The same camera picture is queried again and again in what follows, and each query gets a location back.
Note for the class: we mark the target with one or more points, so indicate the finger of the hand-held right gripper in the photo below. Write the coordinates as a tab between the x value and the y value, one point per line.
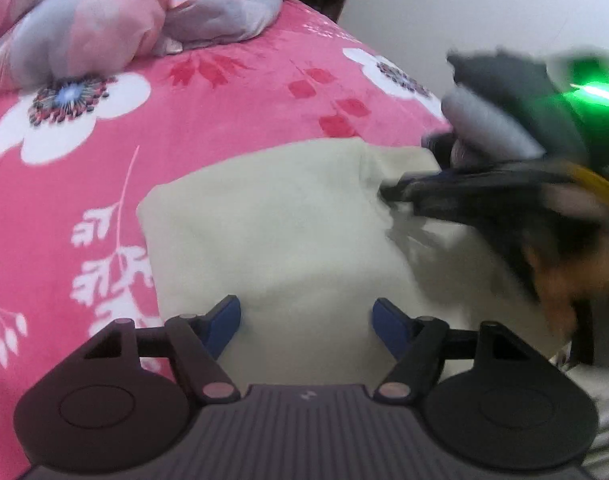
429	197
444	177

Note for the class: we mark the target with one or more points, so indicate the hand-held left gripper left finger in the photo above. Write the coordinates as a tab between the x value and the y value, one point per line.
224	322

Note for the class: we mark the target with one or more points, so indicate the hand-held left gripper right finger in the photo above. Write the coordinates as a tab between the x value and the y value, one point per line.
390	325

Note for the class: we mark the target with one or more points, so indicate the beige jacket with black trim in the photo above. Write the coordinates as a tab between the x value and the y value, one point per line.
284	220

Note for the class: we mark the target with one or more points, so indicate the stack of folded grey clothes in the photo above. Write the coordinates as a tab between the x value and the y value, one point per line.
484	120

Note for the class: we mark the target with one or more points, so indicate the person's right hand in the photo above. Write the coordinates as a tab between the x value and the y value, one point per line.
554	290

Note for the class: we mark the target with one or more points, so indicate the folded striped purple garment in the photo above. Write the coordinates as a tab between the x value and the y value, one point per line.
442	147

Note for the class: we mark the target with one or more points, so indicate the folded dark grey garment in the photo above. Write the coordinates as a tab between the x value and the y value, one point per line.
509	80

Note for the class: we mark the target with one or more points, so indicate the pink floral bed sheet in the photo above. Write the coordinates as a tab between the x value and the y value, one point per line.
209	110

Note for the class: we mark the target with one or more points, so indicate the pink white blue duvet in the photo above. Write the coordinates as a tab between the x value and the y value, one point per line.
109	15

